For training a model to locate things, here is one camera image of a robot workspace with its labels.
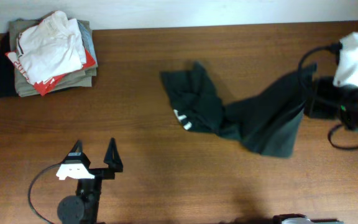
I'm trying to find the dark green t-shirt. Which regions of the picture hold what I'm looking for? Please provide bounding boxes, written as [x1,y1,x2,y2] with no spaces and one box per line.
[160,62,317,158]

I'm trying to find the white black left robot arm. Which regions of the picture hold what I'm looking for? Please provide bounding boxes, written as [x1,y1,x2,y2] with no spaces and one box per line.
[56,138,123,224]

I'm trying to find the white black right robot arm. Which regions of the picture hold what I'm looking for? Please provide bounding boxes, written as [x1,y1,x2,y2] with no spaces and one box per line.
[297,40,358,151]

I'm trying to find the olive grey folded garment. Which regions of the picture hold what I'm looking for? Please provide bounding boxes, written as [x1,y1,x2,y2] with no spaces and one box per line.
[8,19,98,97]

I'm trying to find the black folded garment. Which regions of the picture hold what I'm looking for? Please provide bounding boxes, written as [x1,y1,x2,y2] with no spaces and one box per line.
[0,33,18,98]

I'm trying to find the blue denim folded garment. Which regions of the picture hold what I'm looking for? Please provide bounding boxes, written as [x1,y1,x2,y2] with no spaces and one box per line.
[77,20,98,65]

